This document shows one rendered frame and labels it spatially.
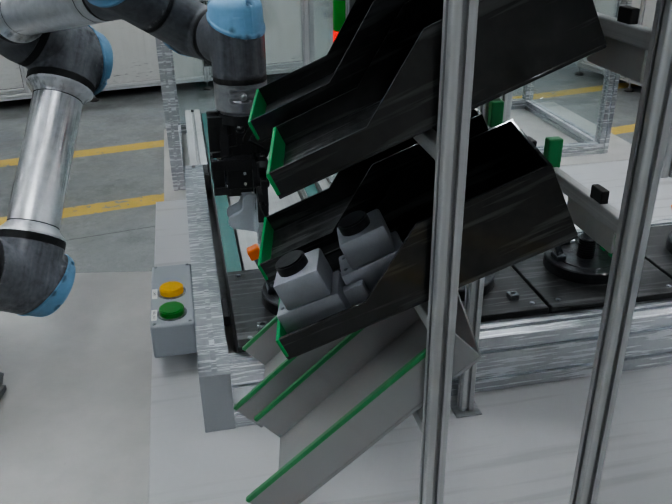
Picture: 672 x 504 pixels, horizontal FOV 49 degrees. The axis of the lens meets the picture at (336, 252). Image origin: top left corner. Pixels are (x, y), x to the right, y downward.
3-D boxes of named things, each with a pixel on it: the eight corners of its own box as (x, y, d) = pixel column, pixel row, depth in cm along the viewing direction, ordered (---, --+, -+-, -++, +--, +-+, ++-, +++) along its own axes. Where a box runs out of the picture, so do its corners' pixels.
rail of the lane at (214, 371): (205, 433, 108) (198, 372, 103) (188, 203, 186) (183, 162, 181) (242, 427, 109) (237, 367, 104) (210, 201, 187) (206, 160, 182)
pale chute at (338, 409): (277, 522, 76) (245, 501, 75) (282, 437, 88) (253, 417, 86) (483, 358, 68) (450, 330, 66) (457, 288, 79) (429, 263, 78)
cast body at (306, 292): (290, 341, 70) (255, 283, 67) (294, 315, 73) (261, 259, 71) (371, 310, 68) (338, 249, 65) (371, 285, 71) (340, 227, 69)
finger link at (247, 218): (229, 245, 114) (225, 190, 110) (267, 242, 115) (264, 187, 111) (231, 254, 111) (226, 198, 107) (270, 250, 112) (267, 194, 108)
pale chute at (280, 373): (261, 429, 89) (233, 409, 88) (266, 365, 101) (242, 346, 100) (431, 281, 81) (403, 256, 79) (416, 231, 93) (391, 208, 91)
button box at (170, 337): (154, 359, 118) (149, 326, 115) (155, 295, 136) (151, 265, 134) (198, 353, 119) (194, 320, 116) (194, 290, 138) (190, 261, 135)
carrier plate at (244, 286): (238, 357, 109) (237, 345, 108) (226, 281, 130) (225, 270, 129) (394, 337, 113) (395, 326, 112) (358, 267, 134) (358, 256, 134)
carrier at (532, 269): (550, 318, 118) (560, 248, 112) (492, 252, 139) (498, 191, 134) (685, 301, 122) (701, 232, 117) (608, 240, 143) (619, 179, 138)
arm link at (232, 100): (263, 72, 107) (270, 86, 100) (265, 103, 109) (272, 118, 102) (211, 75, 106) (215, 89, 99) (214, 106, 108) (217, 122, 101)
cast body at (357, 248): (354, 301, 70) (322, 242, 67) (350, 280, 74) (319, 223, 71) (434, 265, 69) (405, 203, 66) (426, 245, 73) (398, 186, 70)
